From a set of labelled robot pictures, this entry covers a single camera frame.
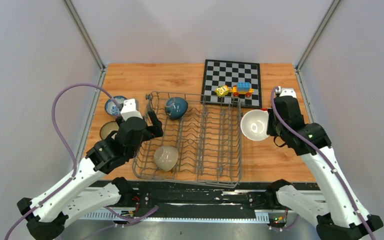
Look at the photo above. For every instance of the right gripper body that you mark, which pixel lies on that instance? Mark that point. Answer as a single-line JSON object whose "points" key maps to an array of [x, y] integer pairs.
{"points": [[274, 125]]}

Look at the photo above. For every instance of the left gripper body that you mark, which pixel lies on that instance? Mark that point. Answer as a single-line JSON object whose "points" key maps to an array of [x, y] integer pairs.
{"points": [[134, 151]]}

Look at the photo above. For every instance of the dark patterned bowl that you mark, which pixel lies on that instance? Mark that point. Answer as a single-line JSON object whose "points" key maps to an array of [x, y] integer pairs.
{"points": [[108, 128]]}

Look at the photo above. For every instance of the beige bowl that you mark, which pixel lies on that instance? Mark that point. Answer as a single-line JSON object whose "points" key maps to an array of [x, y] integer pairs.
{"points": [[254, 125], [166, 157]]}

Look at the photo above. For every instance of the white blue floral bowl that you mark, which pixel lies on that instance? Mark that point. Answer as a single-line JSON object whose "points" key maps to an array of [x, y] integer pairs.
{"points": [[111, 108]]}

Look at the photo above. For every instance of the grey wire dish rack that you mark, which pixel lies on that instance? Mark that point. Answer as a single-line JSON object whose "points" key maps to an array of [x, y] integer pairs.
{"points": [[207, 137]]}

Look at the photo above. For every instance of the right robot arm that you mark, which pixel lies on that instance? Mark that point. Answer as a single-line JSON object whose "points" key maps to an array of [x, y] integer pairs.
{"points": [[341, 216]]}

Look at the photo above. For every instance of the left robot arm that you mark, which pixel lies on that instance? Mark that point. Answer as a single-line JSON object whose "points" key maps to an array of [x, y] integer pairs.
{"points": [[48, 214]]}

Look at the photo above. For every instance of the dark blue bowl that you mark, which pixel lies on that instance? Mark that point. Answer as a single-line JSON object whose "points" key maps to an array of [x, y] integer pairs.
{"points": [[175, 107]]}

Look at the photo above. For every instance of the blue orange toy car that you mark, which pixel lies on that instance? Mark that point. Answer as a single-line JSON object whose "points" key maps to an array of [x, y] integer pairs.
{"points": [[242, 88]]}

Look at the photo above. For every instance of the yellow toy block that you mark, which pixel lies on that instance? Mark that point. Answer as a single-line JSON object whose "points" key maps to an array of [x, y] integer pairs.
{"points": [[222, 91]]}

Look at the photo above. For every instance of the black white chessboard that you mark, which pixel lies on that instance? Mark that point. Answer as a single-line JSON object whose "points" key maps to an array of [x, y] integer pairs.
{"points": [[223, 72]]}

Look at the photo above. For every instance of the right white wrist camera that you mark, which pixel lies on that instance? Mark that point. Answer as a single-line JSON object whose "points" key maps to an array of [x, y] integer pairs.
{"points": [[285, 91]]}

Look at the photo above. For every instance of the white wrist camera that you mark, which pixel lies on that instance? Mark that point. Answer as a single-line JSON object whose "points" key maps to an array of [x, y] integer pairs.
{"points": [[285, 91], [130, 109]]}

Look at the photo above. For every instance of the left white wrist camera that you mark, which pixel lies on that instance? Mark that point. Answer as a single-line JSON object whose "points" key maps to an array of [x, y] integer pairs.
{"points": [[130, 109]]}

